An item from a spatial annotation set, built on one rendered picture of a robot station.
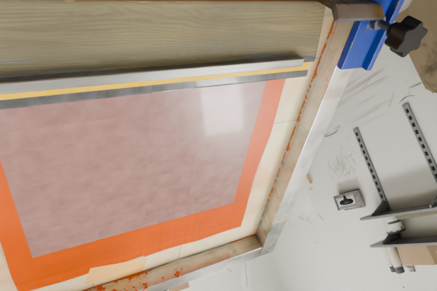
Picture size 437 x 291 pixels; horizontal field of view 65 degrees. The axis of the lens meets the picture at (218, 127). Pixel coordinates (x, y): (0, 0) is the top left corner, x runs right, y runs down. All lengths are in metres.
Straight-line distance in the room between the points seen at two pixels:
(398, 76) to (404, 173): 0.67
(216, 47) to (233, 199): 0.35
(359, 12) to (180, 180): 0.34
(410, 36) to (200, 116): 0.27
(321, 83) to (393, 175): 2.29
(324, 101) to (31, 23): 0.39
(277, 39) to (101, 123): 0.23
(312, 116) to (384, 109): 2.18
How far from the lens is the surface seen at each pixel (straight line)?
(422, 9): 2.45
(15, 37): 0.34
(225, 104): 0.48
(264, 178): 0.66
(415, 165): 2.66
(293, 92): 0.54
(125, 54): 0.35
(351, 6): 0.43
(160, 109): 0.44
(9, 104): 0.37
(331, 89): 0.53
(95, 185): 0.51
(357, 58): 0.51
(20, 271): 0.63
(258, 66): 0.40
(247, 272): 4.37
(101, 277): 0.71
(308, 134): 0.57
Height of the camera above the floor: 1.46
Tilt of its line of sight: 15 degrees down
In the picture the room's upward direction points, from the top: 164 degrees clockwise
